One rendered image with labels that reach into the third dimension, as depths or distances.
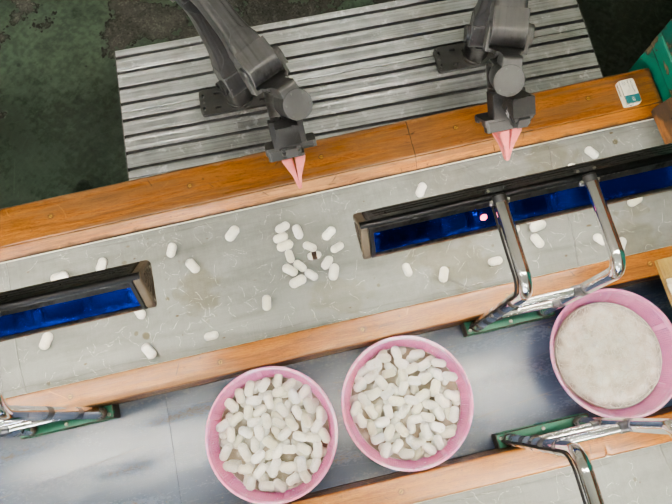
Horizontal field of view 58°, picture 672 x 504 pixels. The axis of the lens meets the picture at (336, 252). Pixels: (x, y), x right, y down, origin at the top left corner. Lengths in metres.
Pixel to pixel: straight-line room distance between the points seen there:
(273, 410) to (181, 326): 0.27
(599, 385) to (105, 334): 1.05
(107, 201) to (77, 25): 1.36
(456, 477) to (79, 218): 0.97
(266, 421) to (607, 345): 0.73
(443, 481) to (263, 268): 0.57
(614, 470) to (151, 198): 1.12
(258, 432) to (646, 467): 0.78
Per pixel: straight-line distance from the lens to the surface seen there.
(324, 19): 1.68
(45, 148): 2.50
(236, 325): 1.32
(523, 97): 1.19
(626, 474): 1.41
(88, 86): 2.55
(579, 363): 1.39
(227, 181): 1.39
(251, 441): 1.30
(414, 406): 1.30
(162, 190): 1.41
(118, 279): 1.00
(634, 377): 1.43
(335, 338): 1.27
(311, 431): 1.30
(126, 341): 1.38
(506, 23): 1.24
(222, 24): 1.20
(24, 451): 1.53
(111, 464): 1.45
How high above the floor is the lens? 2.03
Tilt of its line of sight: 75 degrees down
